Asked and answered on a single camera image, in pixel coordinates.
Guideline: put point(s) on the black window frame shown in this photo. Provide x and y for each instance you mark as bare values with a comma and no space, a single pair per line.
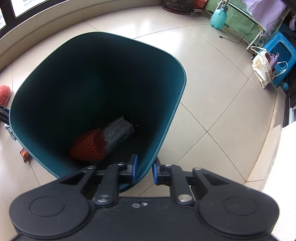
14,13

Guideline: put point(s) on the white metal drying rack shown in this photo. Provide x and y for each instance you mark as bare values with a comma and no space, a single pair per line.
258,40

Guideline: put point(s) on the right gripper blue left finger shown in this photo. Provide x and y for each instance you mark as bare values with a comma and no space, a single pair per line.
131,168

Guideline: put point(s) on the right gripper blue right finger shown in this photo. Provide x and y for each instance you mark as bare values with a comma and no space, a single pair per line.
161,173

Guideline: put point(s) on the teal spray bottle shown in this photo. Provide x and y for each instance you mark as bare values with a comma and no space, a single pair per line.
219,17

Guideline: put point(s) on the cream tote bag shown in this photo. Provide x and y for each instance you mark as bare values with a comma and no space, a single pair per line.
261,66

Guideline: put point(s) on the small blue ball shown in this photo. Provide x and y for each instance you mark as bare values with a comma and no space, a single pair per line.
285,86

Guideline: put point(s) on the grey paper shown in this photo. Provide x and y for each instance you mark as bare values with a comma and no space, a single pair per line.
8,128

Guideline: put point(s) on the lilac hanging cloth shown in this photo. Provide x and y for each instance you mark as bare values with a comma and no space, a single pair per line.
269,13

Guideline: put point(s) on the blue plastic stool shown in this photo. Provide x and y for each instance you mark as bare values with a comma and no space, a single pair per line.
281,45

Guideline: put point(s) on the red fuzzy slipper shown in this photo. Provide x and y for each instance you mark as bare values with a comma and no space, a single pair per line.
5,93

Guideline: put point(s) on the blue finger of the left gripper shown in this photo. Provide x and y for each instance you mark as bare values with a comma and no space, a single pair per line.
4,114

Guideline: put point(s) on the green hanging cloth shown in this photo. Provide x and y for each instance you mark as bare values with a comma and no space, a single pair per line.
239,22

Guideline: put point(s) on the light blue plastic bag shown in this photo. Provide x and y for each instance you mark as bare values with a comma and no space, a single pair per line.
280,68

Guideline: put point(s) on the small pink barcode wrapper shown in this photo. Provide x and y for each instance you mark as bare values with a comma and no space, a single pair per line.
25,155

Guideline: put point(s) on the orange foam fruit net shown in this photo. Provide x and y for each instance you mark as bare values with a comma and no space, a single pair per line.
89,146

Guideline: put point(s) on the dark teal trash bin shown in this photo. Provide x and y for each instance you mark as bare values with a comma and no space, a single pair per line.
87,83

